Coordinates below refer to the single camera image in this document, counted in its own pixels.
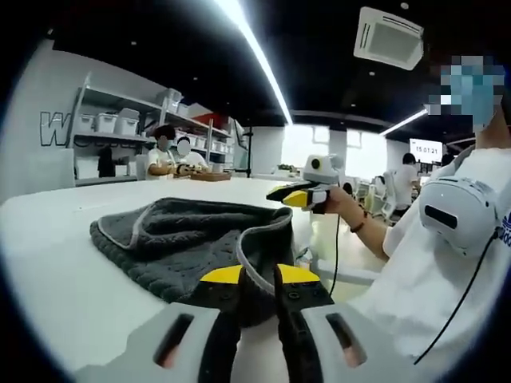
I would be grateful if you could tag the group of white storage bins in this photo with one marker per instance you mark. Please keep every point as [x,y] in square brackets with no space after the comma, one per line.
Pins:
[105,121]

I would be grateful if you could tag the white chest device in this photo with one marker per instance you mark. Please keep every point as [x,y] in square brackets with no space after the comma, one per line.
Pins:
[459,199]

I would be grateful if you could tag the grey quilted towel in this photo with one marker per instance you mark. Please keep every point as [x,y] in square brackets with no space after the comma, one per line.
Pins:
[179,239]

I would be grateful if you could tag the black tripod stand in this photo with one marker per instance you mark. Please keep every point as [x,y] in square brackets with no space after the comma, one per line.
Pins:
[249,155]

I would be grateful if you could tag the ceiling light strip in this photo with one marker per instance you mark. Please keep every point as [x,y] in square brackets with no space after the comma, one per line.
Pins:
[405,120]
[261,60]

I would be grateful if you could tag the grey shelf unit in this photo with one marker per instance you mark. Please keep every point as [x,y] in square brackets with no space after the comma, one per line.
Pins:
[112,136]

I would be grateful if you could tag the operator in white shirt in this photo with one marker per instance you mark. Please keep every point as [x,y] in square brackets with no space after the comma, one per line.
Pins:
[419,287]

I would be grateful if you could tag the wooden tray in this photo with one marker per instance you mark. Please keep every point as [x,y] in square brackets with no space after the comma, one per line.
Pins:
[211,176]

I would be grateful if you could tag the white office chair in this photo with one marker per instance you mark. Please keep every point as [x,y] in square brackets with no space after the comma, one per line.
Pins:
[389,193]

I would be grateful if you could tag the wall display screen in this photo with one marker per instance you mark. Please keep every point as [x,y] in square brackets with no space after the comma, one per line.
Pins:
[425,149]

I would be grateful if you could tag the ceiling air vent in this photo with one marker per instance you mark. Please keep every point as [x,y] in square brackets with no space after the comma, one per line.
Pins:
[389,40]

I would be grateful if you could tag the person's right hand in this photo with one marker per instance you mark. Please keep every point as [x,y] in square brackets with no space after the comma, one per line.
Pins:
[341,201]

